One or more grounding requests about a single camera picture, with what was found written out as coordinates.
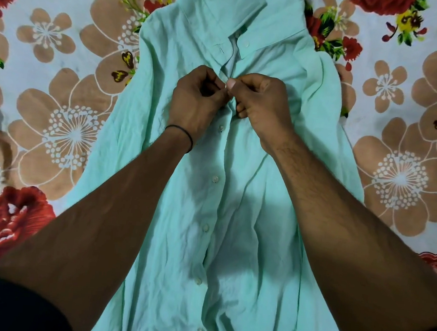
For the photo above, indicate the floral patterned blanket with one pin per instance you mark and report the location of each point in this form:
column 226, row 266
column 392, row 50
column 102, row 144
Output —
column 398, row 110

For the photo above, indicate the person's right forearm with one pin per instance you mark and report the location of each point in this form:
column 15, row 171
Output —
column 348, row 251

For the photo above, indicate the person's right hand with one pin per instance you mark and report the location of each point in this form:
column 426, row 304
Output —
column 265, row 106

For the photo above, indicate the person's left forearm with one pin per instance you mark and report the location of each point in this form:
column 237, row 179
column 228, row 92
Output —
column 102, row 229

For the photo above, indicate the mint green shirt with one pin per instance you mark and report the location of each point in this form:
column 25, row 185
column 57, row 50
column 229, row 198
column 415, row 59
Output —
column 272, row 252

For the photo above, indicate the black thread wristband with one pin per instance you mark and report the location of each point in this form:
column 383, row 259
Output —
column 185, row 131

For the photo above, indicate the person's left hand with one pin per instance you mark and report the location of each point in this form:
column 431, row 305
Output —
column 193, row 100

